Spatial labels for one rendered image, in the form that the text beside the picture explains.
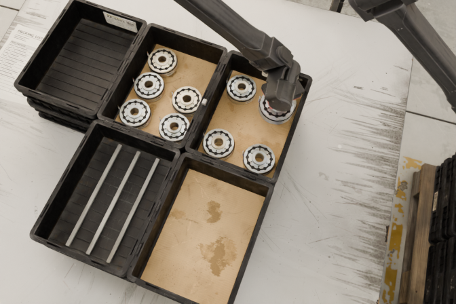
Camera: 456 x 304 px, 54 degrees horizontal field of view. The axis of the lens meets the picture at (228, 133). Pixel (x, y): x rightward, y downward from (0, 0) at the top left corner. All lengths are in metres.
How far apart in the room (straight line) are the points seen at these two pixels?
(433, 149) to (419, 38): 1.74
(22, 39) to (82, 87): 0.44
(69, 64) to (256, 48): 0.85
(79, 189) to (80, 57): 0.50
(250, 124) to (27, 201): 0.80
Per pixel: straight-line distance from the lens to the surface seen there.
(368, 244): 1.60
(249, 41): 1.04
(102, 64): 1.68
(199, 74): 1.60
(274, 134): 1.51
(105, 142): 1.53
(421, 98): 2.75
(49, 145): 1.73
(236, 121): 1.52
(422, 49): 0.96
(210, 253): 1.39
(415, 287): 2.24
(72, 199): 1.49
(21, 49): 1.97
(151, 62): 1.61
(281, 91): 1.10
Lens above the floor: 2.20
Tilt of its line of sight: 66 degrees down
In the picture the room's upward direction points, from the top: 3 degrees clockwise
